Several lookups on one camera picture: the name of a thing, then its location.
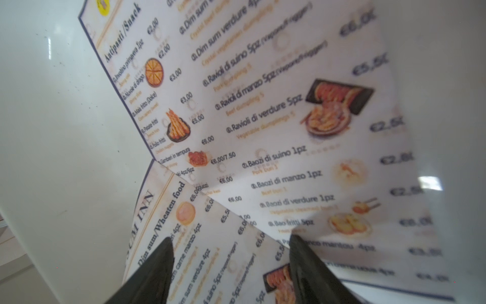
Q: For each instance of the white plastic tray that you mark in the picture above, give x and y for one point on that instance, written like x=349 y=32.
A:
x=72 y=163

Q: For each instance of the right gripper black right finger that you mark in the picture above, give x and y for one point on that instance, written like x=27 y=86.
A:
x=313 y=281

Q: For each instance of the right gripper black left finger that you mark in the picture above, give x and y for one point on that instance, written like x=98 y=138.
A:
x=151 y=282

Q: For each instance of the dim sum inn menu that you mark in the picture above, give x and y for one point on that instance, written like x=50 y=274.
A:
x=218 y=257
x=285 y=113

